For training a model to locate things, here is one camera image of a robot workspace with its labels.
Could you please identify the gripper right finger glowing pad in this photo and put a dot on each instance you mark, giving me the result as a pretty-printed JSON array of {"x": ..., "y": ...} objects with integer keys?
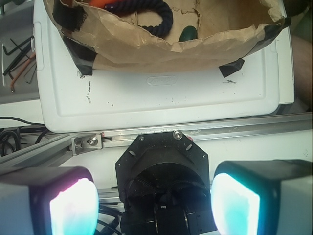
[{"x": 271, "y": 197}]

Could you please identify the black hex keys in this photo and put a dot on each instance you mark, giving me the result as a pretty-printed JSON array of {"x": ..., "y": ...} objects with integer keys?
[{"x": 20, "y": 50}]

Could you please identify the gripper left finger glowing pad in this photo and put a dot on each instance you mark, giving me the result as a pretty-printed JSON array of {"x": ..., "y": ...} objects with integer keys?
[{"x": 47, "y": 201}]

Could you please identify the silver corner bracket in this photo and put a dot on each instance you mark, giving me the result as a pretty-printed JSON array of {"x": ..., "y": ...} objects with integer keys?
[{"x": 84, "y": 143}]

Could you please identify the orange handled tool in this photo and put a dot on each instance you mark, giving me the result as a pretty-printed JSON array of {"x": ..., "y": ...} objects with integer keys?
[{"x": 24, "y": 66}]

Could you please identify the aluminium extrusion rail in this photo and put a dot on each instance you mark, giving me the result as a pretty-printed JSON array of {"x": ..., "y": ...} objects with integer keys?
[{"x": 288, "y": 136}]

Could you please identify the green plastic pickle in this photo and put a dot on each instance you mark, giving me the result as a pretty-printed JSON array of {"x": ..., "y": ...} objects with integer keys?
[{"x": 189, "y": 33}]

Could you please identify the orange plastic carrot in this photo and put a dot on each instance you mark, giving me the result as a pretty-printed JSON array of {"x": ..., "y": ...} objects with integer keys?
[{"x": 100, "y": 3}]

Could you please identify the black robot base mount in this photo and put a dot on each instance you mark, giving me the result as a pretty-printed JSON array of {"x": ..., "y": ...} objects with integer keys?
[{"x": 164, "y": 186}]

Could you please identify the brown paper bag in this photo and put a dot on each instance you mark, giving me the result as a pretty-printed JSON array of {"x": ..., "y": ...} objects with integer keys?
[{"x": 143, "y": 35}]

